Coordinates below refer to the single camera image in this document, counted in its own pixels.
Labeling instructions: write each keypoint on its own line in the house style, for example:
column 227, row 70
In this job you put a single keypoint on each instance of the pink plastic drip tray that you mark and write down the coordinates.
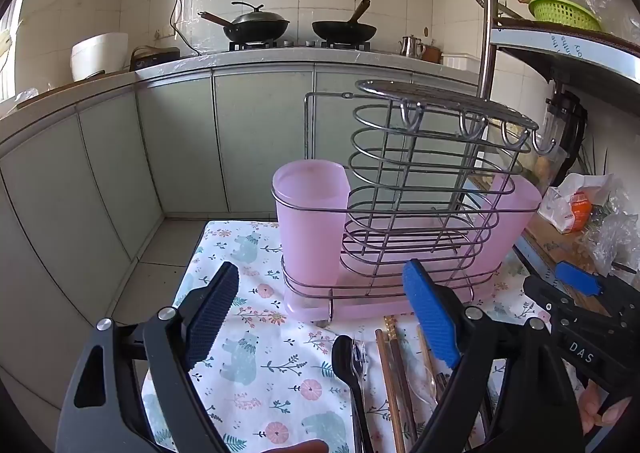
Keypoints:
column 510, row 223

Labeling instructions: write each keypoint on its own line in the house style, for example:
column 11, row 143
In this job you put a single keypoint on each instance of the white plastic bag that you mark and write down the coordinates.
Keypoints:
column 565, row 205

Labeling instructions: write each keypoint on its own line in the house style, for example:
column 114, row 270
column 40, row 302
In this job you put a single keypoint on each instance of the black wok with lid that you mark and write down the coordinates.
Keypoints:
column 257, row 25

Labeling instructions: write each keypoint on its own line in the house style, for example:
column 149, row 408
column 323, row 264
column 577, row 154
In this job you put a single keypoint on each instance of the wooden cutting board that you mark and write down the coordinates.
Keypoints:
column 60, row 87

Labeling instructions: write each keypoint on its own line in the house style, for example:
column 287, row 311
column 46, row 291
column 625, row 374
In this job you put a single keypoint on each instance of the metal kettle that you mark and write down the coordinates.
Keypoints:
column 412, row 48

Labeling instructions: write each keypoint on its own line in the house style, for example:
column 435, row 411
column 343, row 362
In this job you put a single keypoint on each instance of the gas stove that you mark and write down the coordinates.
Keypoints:
column 300, row 44

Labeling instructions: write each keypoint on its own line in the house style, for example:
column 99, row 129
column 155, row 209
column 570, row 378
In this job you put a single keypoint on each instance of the person's right hand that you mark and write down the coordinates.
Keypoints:
column 597, row 408

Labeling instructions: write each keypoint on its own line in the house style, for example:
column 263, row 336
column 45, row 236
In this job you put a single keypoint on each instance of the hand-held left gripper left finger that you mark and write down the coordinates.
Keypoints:
column 212, row 314

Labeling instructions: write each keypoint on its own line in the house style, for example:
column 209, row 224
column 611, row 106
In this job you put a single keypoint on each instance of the dark countertop appliance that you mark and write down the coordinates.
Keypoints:
column 157, row 58

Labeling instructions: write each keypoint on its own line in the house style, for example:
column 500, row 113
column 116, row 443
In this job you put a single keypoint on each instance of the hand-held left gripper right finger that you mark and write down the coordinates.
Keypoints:
column 431, row 313

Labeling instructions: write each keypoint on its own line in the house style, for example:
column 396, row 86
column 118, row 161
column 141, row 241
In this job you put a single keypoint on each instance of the metal storage shelf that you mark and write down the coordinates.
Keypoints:
column 550, row 45

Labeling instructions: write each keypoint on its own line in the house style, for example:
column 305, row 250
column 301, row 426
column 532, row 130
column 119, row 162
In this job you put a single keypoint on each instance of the grey kitchen base cabinets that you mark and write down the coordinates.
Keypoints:
column 250, row 133

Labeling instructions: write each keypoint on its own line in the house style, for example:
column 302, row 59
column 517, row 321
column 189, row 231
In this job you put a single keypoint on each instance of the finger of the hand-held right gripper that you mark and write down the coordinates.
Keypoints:
column 540, row 294
column 577, row 279

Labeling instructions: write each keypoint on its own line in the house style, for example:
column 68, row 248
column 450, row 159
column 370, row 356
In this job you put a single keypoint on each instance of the person's left hand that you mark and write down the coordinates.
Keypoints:
column 300, row 448

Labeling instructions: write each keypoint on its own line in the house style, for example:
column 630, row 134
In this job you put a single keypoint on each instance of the clear plastic fork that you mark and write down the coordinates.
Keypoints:
column 361, row 358

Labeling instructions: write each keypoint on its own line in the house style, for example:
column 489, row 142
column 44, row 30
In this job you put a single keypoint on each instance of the window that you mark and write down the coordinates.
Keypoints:
column 11, row 43

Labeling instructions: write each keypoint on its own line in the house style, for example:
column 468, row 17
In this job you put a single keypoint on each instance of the white rice cooker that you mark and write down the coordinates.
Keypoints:
column 100, row 58

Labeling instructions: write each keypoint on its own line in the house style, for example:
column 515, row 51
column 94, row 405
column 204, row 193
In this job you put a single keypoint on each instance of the floral tablecloth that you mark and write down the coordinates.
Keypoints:
column 260, row 383

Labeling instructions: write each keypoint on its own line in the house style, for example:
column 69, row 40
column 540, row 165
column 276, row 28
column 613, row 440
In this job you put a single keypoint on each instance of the brown wooden chopstick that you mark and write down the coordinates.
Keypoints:
column 390, row 393
column 400, row 373

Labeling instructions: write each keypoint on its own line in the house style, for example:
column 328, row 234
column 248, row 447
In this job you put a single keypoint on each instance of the brown pot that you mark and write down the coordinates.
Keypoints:
column 433, row 54

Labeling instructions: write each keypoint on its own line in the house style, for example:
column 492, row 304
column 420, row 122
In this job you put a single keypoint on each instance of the light wooden chopstick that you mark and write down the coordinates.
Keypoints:
column 426, row 348

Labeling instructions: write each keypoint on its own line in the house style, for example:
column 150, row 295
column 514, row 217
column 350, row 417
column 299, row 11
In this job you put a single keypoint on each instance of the pink plastic cup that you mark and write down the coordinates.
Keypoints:
column 305, row 233

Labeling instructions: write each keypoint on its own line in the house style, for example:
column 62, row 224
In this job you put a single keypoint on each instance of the small crumpled plastic bag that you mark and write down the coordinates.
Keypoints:
column 26, row 95

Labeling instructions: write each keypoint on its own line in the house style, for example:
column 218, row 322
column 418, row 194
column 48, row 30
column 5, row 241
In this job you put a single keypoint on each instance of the black plastic spoon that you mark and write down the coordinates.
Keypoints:
column 344, row 358

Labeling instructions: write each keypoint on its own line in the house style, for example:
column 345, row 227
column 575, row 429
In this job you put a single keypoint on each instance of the black blender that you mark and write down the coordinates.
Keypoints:
column 567, row 113

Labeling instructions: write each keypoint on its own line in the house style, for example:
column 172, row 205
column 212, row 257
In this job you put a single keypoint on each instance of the green plastic basket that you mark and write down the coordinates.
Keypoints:
column 565, row 13

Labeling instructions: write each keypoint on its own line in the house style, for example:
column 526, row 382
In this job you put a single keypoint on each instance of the white container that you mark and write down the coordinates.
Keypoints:
column 460, row 60

